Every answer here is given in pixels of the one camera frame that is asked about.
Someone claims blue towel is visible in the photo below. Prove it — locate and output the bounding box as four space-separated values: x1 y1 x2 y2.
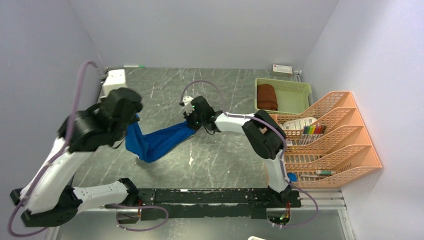
125 121 197 163

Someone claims brown towel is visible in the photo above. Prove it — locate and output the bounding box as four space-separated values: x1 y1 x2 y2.
256 84 278 111

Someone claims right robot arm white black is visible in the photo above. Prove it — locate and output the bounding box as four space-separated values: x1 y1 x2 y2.
180 95 292 207

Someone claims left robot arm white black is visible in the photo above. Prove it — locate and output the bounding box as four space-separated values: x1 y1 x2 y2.
10 87 143 228

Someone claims white green marker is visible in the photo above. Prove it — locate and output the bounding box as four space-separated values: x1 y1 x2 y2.
123 64 145 68

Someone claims white red box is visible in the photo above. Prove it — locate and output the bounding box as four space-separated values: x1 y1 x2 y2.
272 64 294 75

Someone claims green plastic basket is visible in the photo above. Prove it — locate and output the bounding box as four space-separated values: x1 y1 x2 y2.
254 77 312 115

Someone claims coloured marker set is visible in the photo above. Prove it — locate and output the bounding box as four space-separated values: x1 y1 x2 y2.
302 124 327 135

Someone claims orange file organizer rack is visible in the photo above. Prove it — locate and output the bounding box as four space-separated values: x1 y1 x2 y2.
273 91 382 189

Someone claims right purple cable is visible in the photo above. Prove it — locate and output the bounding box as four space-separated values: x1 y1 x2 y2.
180 80 320 229

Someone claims purple cable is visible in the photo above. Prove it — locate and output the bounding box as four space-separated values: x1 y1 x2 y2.
7 60 170 238
180 80 320 229

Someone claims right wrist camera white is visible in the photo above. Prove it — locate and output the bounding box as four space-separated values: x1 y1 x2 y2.
180 95 194 116

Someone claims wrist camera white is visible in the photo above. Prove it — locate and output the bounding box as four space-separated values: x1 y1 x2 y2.
180 95 194 116
99 69 128 98

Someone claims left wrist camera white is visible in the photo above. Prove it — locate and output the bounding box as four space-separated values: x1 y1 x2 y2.
99 69 128 98

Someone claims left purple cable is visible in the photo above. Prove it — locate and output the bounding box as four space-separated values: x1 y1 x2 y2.
7 60 170 238

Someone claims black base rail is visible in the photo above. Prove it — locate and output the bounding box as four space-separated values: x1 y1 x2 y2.
121 187 302 221

